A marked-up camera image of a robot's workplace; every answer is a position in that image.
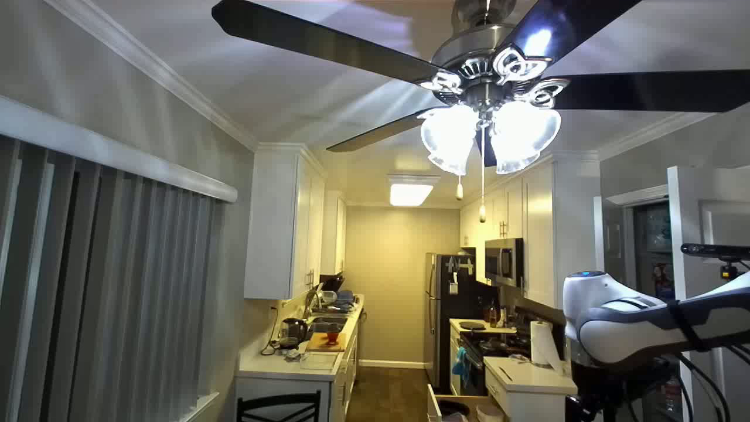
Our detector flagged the white upper cabinet row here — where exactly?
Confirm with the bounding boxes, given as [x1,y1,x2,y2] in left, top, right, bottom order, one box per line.
[457,156,604,311]

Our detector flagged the silver ceiling fan motor housing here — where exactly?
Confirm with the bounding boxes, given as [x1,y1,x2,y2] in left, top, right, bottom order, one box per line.
[420,0,573,113]

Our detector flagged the white counter with lower cabinets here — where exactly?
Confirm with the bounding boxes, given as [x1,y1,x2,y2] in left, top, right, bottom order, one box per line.
[234,293,368,422]

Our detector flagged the white peninsula counter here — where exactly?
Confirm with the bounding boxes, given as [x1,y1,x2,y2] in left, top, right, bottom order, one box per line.
[484,354,581,422]

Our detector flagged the white flat floor mat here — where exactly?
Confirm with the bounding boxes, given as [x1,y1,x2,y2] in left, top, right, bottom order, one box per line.
[388,183,436,210]

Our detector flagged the black microwave oven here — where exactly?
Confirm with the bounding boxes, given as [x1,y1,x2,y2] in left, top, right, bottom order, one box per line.
[484,237,528,291]

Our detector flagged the white framed door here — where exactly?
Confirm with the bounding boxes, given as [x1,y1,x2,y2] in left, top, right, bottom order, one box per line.
[602,184,676,304]

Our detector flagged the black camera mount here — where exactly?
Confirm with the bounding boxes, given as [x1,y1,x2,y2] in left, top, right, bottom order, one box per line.
[681,242,750,284]

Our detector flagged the black refrigerator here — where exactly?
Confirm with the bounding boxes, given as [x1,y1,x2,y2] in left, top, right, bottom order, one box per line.
[425,249,493,394]

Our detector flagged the small white upper cabinet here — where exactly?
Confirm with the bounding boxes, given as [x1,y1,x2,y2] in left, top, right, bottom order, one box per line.
[321,189,349,276]

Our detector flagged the grey vertical window blinds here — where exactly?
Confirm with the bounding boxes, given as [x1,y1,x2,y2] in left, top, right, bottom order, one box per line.
[0,134,229,422]

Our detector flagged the dark ceiling fan blade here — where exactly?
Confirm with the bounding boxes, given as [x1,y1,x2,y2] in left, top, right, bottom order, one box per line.
[327,106,432,155]
[209,0,442,85]
[506,0,644,62]
[552,67,750,115]

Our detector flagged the large white upper cabinet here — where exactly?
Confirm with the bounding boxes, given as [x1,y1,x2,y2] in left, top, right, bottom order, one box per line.
[242,145,329,304]

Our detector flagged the dark kettle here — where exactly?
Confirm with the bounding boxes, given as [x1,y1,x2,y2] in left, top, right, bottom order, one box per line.
[273,314,311,352]

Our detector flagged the white blinds valance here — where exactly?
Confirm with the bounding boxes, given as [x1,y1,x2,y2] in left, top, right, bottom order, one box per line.
[0,94,240,203]

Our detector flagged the fan pull chain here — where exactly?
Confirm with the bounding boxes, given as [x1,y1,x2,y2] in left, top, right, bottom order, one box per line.
[479,164,490,224]

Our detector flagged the wooden cutting board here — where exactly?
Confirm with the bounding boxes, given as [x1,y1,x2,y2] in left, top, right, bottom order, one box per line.
[306,331,348,354]

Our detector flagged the frosted glass lamp shade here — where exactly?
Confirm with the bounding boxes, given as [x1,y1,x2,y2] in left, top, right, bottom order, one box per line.
[417,103,480,177]
[487,99,565,176]

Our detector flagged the kitchen stove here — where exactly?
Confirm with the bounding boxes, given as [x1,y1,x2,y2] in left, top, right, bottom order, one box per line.
[447,314,520,399]

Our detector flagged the white paper towel roll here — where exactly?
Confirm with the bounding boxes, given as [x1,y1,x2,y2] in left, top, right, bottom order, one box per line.
[531,319,563,367]

